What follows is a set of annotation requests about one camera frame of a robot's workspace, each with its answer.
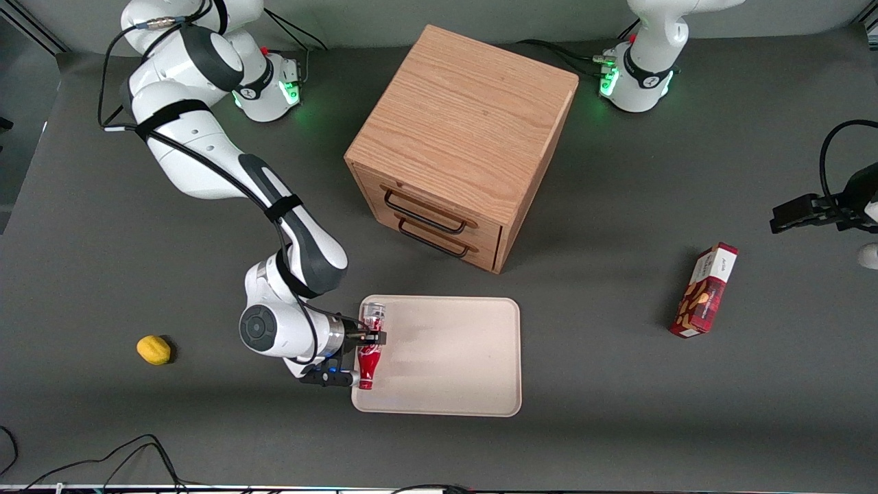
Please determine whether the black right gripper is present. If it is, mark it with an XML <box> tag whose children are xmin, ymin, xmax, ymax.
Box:
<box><xmin>339</xmin><ymin>320</ymin><xmax>388</xmax><ymax>375</ymax></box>

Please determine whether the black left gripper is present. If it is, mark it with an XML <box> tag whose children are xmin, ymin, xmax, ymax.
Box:
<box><xmin>770</xmin><ymin>163</ymin><xmax>878</xmax><ymax>235</ymax></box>

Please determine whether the red coke bottle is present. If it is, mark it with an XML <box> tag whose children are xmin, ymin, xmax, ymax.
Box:
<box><xmin>356</xmin><ymin>302</ymin><xmax>388</xmax><ymax>391</ymax></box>

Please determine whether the beige plastic tray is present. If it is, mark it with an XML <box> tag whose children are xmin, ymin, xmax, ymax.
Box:
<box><xmin>351</xmin><ymin>294</ymin><xmax>523</xmax><ymax>418</ymax></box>

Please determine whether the red cookie box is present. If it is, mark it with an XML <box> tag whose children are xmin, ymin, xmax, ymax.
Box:
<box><xmin>669</xmin><ymin>242</ymin><xmax>740</xmax><ymax>339</ymax></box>

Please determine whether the yellow lemon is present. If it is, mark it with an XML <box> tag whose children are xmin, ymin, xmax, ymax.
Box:
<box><xmin>136</xmin><ymin>334</ymin><xmax>172</xmax><ymax>366</ymax></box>

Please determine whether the wooden drawer cabinet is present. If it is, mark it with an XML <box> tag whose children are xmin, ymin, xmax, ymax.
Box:
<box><xmin>344</xmin><ymin>25</ymin><xmax>580</xmax><ymax>275</ymax></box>

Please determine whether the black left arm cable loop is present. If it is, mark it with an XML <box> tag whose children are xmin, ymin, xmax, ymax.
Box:
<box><xmin>819</xmin><ymin>119</ymin><xmax>878</xmax><ymax>215</ymax></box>

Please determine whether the wooden drawer with short handle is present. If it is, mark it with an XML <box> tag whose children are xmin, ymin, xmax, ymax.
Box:
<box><xmin>370</xmin><ymin>214</ymin><xmax>503</xmax><ymax>272</ymax></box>

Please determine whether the wooden drawer with long handle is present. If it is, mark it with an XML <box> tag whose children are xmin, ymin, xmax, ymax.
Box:
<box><xmin>353</xmin><ymin>165</ymin><xmax>506</xmax><ymax>249</ymax></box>

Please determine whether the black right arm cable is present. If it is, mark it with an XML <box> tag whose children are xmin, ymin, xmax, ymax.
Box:
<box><xmin>97</xmin><ymin>0</ymin><xmax>368</xmax><ymax>366</ymax></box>

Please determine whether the black floor cable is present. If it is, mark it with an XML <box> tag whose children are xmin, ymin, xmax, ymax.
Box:
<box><xmin>0</xmin><ymin>425</ymin><xmax>200</xmax><ymax>494</ymax></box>

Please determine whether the black left base cable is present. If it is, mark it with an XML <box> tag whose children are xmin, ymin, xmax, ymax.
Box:
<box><xmin>514</xmin><ymin>21</ymin><xmax>642</xmax><ymax>80</ymax></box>

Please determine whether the black base cable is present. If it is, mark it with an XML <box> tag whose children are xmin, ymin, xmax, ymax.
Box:
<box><xmin>263</xmin><ymin>8</ymin><xmax>330</xmax><ymax>86</ymax></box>
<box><xmin>514</xmin><ymin>21</ymin><xmax>642</xmax><ymax>80</ymax></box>

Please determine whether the black right base cable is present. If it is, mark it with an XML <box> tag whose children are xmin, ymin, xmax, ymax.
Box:
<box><xmin>263</xmin><ymin>8</ymin><xmax>330</xmax><ymax>86</ymax></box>

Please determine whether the aluminium frame bar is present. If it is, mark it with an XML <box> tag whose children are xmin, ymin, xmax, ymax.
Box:
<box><xmin>0</xmin><ymin>8</ymin><xmax>61</xmax><ymax>57</ymax></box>

